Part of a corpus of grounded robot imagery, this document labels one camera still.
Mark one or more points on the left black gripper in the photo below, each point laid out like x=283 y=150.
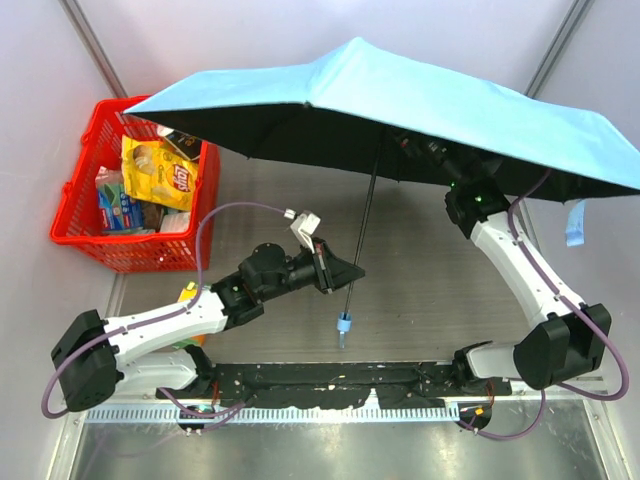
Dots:
x=324 y=266

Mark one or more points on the light blue folding umbrella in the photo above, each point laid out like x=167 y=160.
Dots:
x=362 y=109

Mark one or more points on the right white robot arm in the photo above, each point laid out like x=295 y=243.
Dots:
x=567 y=335

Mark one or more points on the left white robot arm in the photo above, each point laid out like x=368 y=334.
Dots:
x=96 y=357

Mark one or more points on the orange yellow sponge box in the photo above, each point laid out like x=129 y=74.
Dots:
x=187 y=293

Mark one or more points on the white small box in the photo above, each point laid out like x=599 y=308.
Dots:
x=175 y=223

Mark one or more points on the black cylindrical snack can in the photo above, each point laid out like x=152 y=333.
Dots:
x=185 y=145

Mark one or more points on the brown snack package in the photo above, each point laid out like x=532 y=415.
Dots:
x=152 y=215

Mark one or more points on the yellow Lays chip bag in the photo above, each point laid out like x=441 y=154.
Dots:
x=155 y=174

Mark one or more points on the red plastic shopping basket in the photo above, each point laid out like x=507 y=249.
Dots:
x=77 y=222

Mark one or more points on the blue green sponge pack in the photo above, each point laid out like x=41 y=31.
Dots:
x=119 y=213

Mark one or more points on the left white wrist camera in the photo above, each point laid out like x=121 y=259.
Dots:
x=303 y=226

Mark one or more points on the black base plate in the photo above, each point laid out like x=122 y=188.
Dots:
x=336 y=386

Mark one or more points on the white slotted cable duct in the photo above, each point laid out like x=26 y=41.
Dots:
x=370 y=413

